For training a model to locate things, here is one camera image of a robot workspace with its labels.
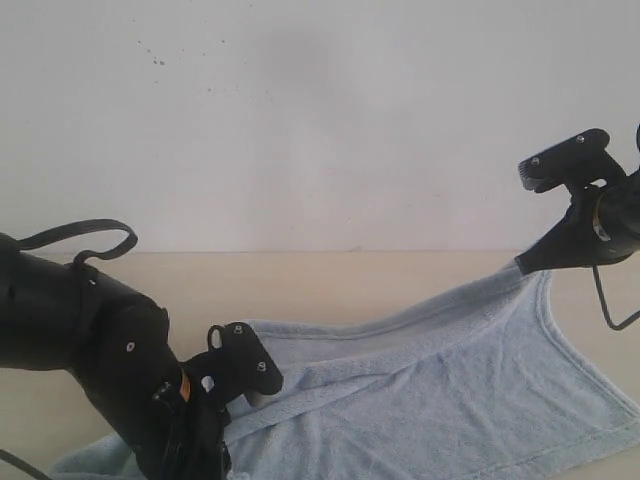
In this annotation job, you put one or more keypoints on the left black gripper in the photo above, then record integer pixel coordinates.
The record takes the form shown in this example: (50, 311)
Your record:
(189, 421)

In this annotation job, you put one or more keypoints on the light blue towel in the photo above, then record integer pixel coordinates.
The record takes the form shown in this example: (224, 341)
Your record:
(475, 383)

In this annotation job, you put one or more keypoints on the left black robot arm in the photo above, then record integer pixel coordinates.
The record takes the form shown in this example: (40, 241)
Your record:
(113, 341)

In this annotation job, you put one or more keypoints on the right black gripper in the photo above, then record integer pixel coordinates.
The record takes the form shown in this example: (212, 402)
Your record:
(574, 242)

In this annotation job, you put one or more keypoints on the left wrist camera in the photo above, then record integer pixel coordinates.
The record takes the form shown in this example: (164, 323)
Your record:
(239, 364)

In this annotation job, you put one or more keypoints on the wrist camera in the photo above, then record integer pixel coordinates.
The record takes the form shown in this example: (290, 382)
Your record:
(239, 364)
(575, 163)

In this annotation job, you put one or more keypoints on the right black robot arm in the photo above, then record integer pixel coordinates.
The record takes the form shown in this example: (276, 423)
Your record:
(600, 227)

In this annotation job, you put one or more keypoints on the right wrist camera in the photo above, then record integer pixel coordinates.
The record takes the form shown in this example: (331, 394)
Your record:
(575, 163)

